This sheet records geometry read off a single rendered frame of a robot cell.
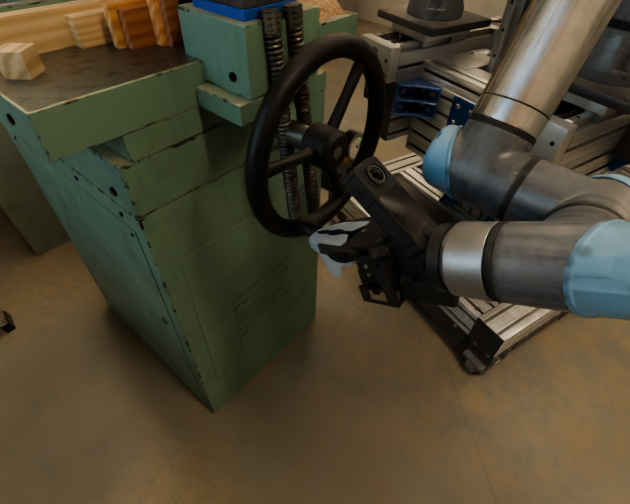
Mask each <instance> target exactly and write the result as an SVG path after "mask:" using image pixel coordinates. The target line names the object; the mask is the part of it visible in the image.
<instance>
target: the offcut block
mask: <svg viewBox="0 0 630 504"><path fill-rule="evenodd" d="M44 70H45V67H44V65H43V63H42V61H41V58H40V56H39V54H38V52H37V50H36V47H35V45H34V44H33V43H5V44H3V45H2V46H0V71H1V73H2V75H3V77H4V79H16V80H33V79H34V78H35V77H37V76H38V75H39V74H41V73H42V72H43V71H44Z"/></svg>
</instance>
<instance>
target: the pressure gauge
mask: <svg viewBox="0 0 630 504"><path fill-rule="evenodd" d="M345 134H346V136H347V141H348V149H347V153H346V156H345V158H344V160H343V163H348V162H349V159H350V160H354V159H355V157H356V154H357V152H358V149H359V147H360V145H359V143H360V142H361V140H362V137H363V133H362V132H358V131H356V130H353V129H350V130H348V131H347V132H345ZM360 144H361V143H360ZM358 145H359V146H358ZM356 146H358V148H356Z"/></svg>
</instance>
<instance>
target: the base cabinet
mask: <svg viewBox="0 0 630 504"><path fill-rule="evenodd" d="M3 124H4V123H3ZM4 126H5V127H6V129H7V131H8V132H9V134H10V136H11V138H12V139H13V141H14V143H15V144H16V146H17V148H18V150H19V151H20V153H21V155H22V157H23V158H24V160H25V162H26V163H27V165H28V167H29V169H30V170H31V172H32V174H33V175H34V177H35V179H36V181H37V182H38V184H39V186H40V188H41V189H42V191H43V193H44V194H45V196H46V198H47V200H48V201H49V203H50V205H51V206H52V208H53V210H54V212H55V213H56V215H57V217H58V219H59V220H60V222H61V224H62V225H63V227H64V229H65V231H66V232H67V234H68V236H69V237H70V239H71V241H72V243H73V244H74V246H75V248H76V250H77V251H78V253H79V255H80V256H81V258H82V260H83V262H84V263H85V265H86V267H87V268H88V270H89V272H90V274H91V275H92V277H93V279H94V281H95V282H96V284H97V286H98V287H99V289H100V291H101V293H102V294H103V296H104V298H105V299H106V301H107V303H108V305H109V306H110V307H111V308H112V309H113V310H114V311H115V312H116V313H117V314H118V315H119V316H120V317H121V318H122V319H123V320H124V321H125V322H126V323H127V324H128V325H129V326H130V327H131V328H132V329H133V331H134V332H135V333H136V334H137V335H138V336H139V337H140V338H141V339H142V340H143V341H144V342H145V343H146V344H147V345H148V346H149V347H150V348H151V349H152V350H153V351H154V352H155V353H156V354H157V355H158V356H159V357H160V358H161V359H162V360H163V361H164V362H165V364H166V365H167V366H168V367H169V368H170V369H171V370H172V371H173V372H174V373H175V374H176V375H177V376H178V377H179V378H180V379H181V380H182V381H183V382H184V383H185V384H186V385H187V386H188V387H189V388H190V389H191V390H192V391H193V392H194V393H195V394H196V395H197V396H198V398H199V399H200V400H201V401H202V402H203V403H204V404H205V405H206V406H207V407H208V408H209V409H210V410H211V411H212V412H213V413H215V412H216V411H217V410H218V409H219V408H220V407H221V406H222V405H224V404H225V403H226V402H227V401H228V400H229V399H230V398H231V397H232V396H233V395H234V394H235V393H236V392H237V391H238V390H239V389H240V388H241V387H242V386H244V385H245V384H246V383H247V382H248V381H249V380H250V379H251V378H252V377H253V376H254V375H255V374H256V373H257V372H258V371H259V370H260V369H261V368H262V367H263V366H265V365H266V364H267V363H268V362H269V361H270V360H271V359H272V358H273V357H274V356H275V355H276V354H277V353H278V352H279V351H280V350H281V349H282V348H283V347H285V346H286V345H287V344H288V343H289V342H290V341H291V340H292V339H293V338H294V337H295V336H296V335H297V334H298V333H299V332H300V331H301V330H302V329H303V328H304V327H306V326H307V325H308V324H309V323H310V322H311V321H312V320H313V319H314V318H315V311H316V288H317V265H318V252H316V251H315V250H314V249H312V248H311V246H310V244H309V241H308V237H307V236H301V237H297V238H284V237H279V236H276V235H274V234H272V233H270V232H269V231H267V230H266V229H265V228H264V227H263V226H262V225H261V224H260V223H259V222H258V221H257V219H256V218H255V216H254V214H253V212H252V210H251V207H250V204H249V201H248V197H247V193H246V186H245V163H244V164H242V165H240V166H238V167H237V168H235V169H233V170H231V171H229V172H227V173H225V174H223V175H221V176H219V177H218V178H216V179H214V180H212V181H210V182H208V183H206V184H204V185H202V186H201V187H199V188H197V189H195V190H193V191H191V192H189V193H187V194H185V195H183V196H182V197H180V198H178V199H176V200H174V201H172V202H170V203H168V204H166V205H165V206H163V207H161V208H159V209H157V210H155V211H153V212H151V213H149V214H147V215H146V216H144V217H142V218H137V217H135V216H134V215H133V214H132V213H130V212H129V211H128V210H126V209H125V208H124V207H123V206H121V205H120V204H119V203H118V202H116V201H115V200H114V199H112V198H111V197H110V196H109V195H107V194H106V193H105V192H103V191H102V190H101V189H100V188H98V187H97V186H96V185H95V184H93V183H92V182H91V181H89V180H88V179H87V178H86V177H84V176H83V175H82V174H81V173H79V172H78V171H77V170H75V169H74V168H73V167H72V166H70V165H69V164H68V163H66V162H65V161H64V160H63V159H60V160H57V161H55V162H50V161H49V160H48V159H47V158H45V157H44V156H43V155H42V154H40V153H39V152H38V151H37V150H36V149H34V148H33V147H32V146H31V145H29V144H28V143H27V142H26V141H25V140H23V139H22V138H21V137H20V136H18V135H17V134H16V133H15V132H13V131H12V130H11V129H10V128H9V127H7V126H6V125H5V124H4ZM268 189H269V195H270V199H271V203H272V205H273V207H274V209H275V210H276V212H277V213H278V214H279V215H280V216H281V217H283V218H285V219H289V217H288V208H287V202H286V201H287V200H286V196H285V195H286V194H285V187H284V180H283V174H282V172H281V173H279V174H277V175H275V176H273V177H271V178H269V179H268Z"/></svg>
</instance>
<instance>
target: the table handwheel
mask: <svg viewBox="0 0 630 504"><path fill-rule="evenodd" d="M338 58H347V59H351V60H352V61H354V63H353V65H352V68H351V70H350V73H349V75H348V77H347V80H346V82H345V85H344V87H343V90H342V92H341V94H340V97H339V99H338V101H337V103H336V105H335V108H334V110H333V112H332V114H331V116H330V118H329V121H328V123H327V124H325V123H322V122H315V123H313V124H312V125H311V126H307V125H305V124H303V123H300V122H298V121H296V120H293V119H291V121H292V123H291V125H290V126H289V130H288V131H286V135H285V138H286V141H287V142H288V144H289V145H291V146H293V147H295V148H297V149H299V150H300V151H298V152H296V153H293V154H291V155H289V156H287V157H285V158H282V159H280V160H277V161H274V162H272V163H269V159H270V154H271V149H272V145H273V141H274V138H276V139H278V137H277V129H278V127H279V124H280V122H281V119H282V117H283V115H284V113H285V111H286V109H287V107H288V105H289V103H290V102H291V100H292V98H293V97H294V95H295V94H296V92H297V91H298V90H299V88H300V87H301V86H302V84H303V83H304V82H305V81H306V80H307V79H308V78H309V77H310V76H311V75H312V74H313V73H314V72H315V71H316V70H317V69H318V68H320V67H321V66H322V65H324V64H326V63H327V62H329V61H331V60H334V59H338ZM362 73H363V75H364V78H365V82H366V86H367V95H368V109H367V118H366V124H365V129H364V133H363V137H362V140H361V144H360V147H359V149H358V152H357V154H356V157H355V159H354V161H353V164H352V166H351V168H350V170H349V171H348V173H347V175H348V174H349V172H350V171H351V170H352V169H353V168H354V167H355V166H357V165H358V164H360V163H361V162H362V161H364V160H365V159H367V158H368V157H371V156H374V153H375V151H376V148H377V145H378V141H379V138H380V134H381V130H382V126H383V121H384V114H385V104H386V87H385V78H384V72H383V68H382V65H381V62H380V60H379V58H378V56H377V54H376V52H375V51H374V49H373V48H372V47H371V46H370V45H369V43H368V42H366V41H365V40H364V39H362V38H361V37H359V36H357V35H354V34H351V33H346V32H338V33H330V34H327V35H324V36H321V37H319V38H317V39H315V40H313V41H312V42H310V43H308V44H307V45H305V46H304V47H303V48H301V49H300V50H299V51H298V52H297V53H296V54H295V55H294V56H293V57H292V58H291V59H290V60H289V61H288V62H287V63H286V64H285V65H284V67H283V68H282V69H281V70H280V72H279V73H278V75H277V76H276V77H275V79H274V80H273V82H272V84H271V85H270V87H269V89H268V90H267V92H266V94H265V96H264V98H263V100H262V102H261V104H260V107H259V109H258V112H257V114H256V117H255V120H254V122H253V123H250V124H248V125H249V126H251V127H252V129H251V132H250V136H249V140H248V145H247V151H246V159H245V186H246V193H247V197H248V201H249V204H250V207H251V210H252V212H253V214H254V216H255V218H256V219H257V221H258V222H259V223H260V224H261V225H262V226H263V227H264V228H265V229H266V230H267V231H269V232H270V233H272V234H274V235H276V236H279V237H284V238H297V237H301V236H305V235H304V234H303V233H302V232H301V231H299V230H298V229H297V228H296V227H295V226H294V224H295V221H296V220H297V219H296V220H289V219H285V218H283V217H281V216H280V215H279V214H278V213H277V212H276V210H275V209H274V207H273V205H272V203H271V199H270V195H269V189H268V179H269V178H271V177H273V176H275V175H277V174H279V173H281V172H283V171H285V170H287V169H290V168H292V167H294V166H297V165H299V164H302V163H304V162H307V163H309V164H311V165H313V166H315V167H317V168H320V169H322V170H324V171H326V172H327V175H328V177H329V180H330V183H331V186H332V189H333V192H334V194H333V195H332V196H331V197H330V198H329V200H328V201H327V202H326V203H325V204H323V205H322V206H321V207H320V208H319V209H317V210H316V211H315V212H313V213H311V214H310V215H308V216H306V217H303V219H305V220H308V221H311V222H313V223H315V224H317V225H320V226H324V225H325V224H326V223H328V222H329V221H330V220H331V219H332V218H333V217H335V216H336V215H337V214H338V213H339V211H340V210H341V209H342V208H343V207H344V206H345V205H346V203H347V202H348V201H349V200H350V198H351V197H352V195H351V194H350V193H349V192H348V190H347V189H346V188H345V187H344V186H343V182H342V183H341V182H340V179H339V176H338V172H337V167H338V166H339V165H340V164H341V163H342V162H343V160H344V158H345V156H346V153H347V149H348V141H347V136H346V134H345V132H344V131H341V130H339V127H340V124H341V122H342V119H343V117H344V114H345V112H346V109H347V107H348V104H349V102H350V99H351V97H352V95H353V93H354V90H355V88H356V86H357V84H358V82H359V79H360V77H361V75H362ZM347 175H346V176H347Z"/></svg>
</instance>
